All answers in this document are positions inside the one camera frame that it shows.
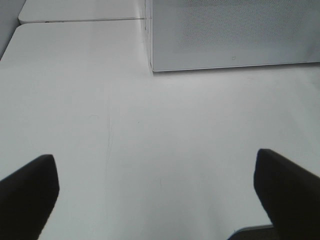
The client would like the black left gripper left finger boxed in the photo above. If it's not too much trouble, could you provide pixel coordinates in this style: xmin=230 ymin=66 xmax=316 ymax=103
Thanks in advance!
xmin=0 ymin=154 xmax=60 ymax=240

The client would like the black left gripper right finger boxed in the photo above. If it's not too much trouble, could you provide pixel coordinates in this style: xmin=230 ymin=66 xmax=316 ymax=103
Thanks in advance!
xmin=253 ymin=149 xmax=320 ymax=240

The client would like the white microwave door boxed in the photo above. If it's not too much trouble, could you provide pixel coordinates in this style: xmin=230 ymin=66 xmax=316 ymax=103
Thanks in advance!
xmin=145 ymin=0 xmax=320 ymax=72

